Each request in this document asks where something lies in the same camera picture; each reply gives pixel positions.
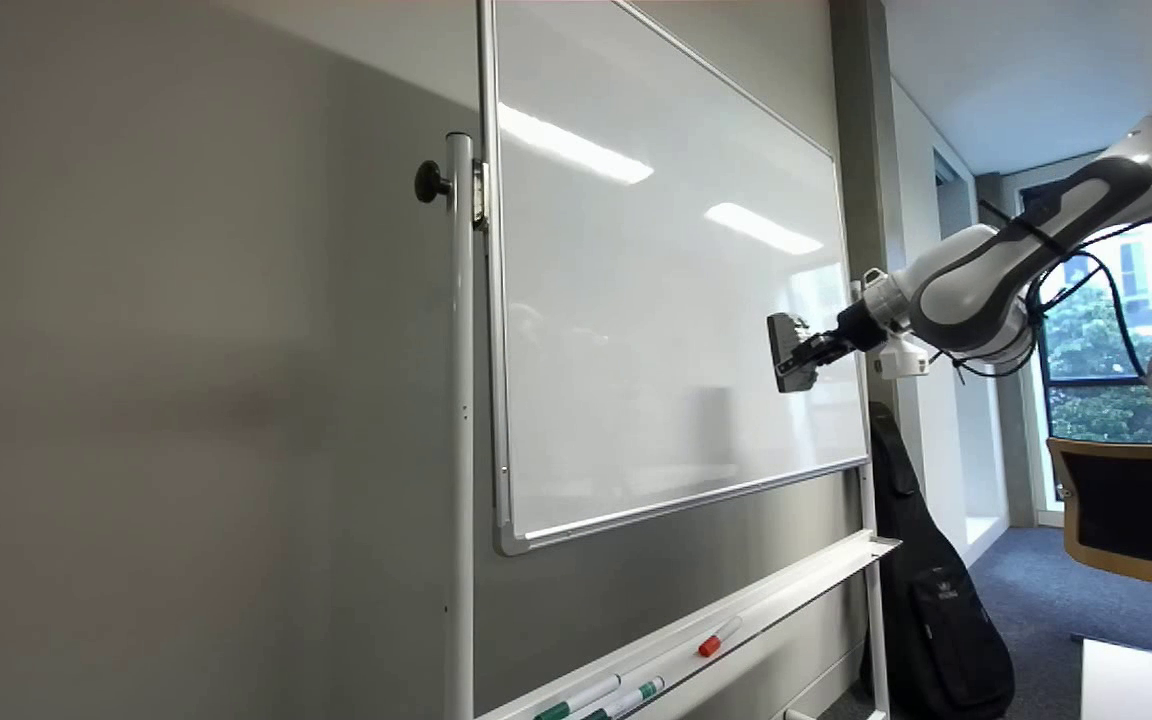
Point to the white table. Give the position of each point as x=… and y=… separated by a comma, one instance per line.
x=1141, y=682

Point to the large whiteboard panel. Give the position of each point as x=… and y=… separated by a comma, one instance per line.
x=630, y=294

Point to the black soft bag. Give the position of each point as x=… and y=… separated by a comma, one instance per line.
x=941, y=603

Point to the red capped marker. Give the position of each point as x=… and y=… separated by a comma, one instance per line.
x=711, y=647

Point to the white marker tray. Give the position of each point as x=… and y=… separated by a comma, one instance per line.
x=738, y=633

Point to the black framed window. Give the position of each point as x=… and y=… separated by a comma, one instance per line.
x=1111, y=374

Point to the grey whiteboard eraser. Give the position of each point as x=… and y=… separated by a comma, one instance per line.
x=785, y=353

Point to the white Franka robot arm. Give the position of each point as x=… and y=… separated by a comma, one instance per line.
x=1041, y=255

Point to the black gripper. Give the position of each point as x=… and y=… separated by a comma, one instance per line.
x=857, y=328

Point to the green capped marker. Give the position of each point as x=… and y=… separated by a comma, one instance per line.
x=639, y=693
x=578, y=698

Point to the wooden chair with black back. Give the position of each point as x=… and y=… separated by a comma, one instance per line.
x=1138, y=512

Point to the black stand knob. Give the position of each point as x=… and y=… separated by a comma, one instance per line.
x=434, y=181

